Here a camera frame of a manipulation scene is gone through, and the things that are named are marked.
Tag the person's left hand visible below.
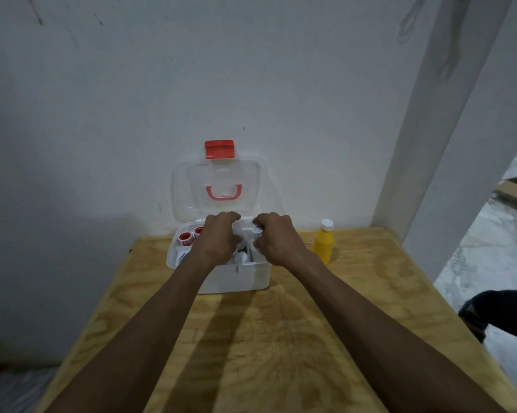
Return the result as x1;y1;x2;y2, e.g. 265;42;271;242
191;211;243;267

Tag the person's right hand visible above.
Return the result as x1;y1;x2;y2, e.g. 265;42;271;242
252;212;309;267

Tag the person's right forearm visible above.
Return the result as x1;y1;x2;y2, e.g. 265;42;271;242
280;249;507;413

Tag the person's left forearm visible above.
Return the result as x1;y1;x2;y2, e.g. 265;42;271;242
43;251;219;413

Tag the clear plastic box lid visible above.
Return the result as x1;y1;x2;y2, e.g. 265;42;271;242
171;155;284;224

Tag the yellow bottle with white cap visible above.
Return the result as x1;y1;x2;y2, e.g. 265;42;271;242
313;219;335;266

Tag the white plastic storage box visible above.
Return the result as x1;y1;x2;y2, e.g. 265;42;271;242
166;216;271;295

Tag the red lid latch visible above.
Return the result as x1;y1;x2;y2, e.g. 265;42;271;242
204;140;236;160

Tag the brown cardboard box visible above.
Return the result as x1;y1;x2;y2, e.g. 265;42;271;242
493;175;517;210

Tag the white plastic sheet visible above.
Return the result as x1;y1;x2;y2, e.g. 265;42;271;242
0;367;60;413

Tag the red lid handle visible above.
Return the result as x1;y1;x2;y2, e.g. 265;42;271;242
205;184;243;202

